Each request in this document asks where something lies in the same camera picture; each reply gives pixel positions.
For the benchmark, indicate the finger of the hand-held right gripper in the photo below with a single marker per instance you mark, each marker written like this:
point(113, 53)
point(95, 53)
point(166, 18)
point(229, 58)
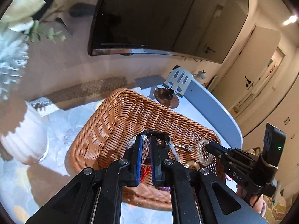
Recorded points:
point(224, 148)
point(220, 156)

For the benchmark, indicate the white door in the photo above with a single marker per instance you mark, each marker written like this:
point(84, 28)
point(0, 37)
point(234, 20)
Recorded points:
point(257, 63)
point(274, 79)

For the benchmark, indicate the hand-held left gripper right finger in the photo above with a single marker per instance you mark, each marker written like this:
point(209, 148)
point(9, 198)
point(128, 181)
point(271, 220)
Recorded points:
point(153, 155)

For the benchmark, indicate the person's right hand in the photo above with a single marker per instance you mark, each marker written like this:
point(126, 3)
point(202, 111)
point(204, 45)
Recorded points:
point(258, 207)

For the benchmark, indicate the black wrist watch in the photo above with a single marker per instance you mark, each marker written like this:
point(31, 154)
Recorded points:
point(155, 134)

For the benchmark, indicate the black television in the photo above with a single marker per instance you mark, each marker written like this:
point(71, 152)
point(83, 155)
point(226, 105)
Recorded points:
point(151, 16)

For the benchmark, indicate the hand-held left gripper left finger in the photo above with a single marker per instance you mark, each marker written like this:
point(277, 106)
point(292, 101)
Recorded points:
point(139, 154)

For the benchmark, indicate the ceiling light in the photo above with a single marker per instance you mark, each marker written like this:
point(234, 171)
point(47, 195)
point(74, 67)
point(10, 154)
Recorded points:
point(289, 19)

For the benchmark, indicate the silver phone stand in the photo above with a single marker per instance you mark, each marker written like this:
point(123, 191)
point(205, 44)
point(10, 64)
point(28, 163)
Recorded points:
point(179, 77)

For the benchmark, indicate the blue and white artificial flowers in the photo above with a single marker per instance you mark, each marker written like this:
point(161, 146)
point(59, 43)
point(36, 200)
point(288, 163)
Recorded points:
point(14, 63)

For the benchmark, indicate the white ribbed vase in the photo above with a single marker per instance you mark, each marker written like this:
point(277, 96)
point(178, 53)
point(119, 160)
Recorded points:
point(23, 135)

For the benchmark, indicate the small white object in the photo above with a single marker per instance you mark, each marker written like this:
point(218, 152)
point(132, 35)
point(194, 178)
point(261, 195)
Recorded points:
point(201, 75)

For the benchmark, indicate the brown wicker basket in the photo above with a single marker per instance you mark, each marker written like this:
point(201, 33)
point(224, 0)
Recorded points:
point(121, 112)

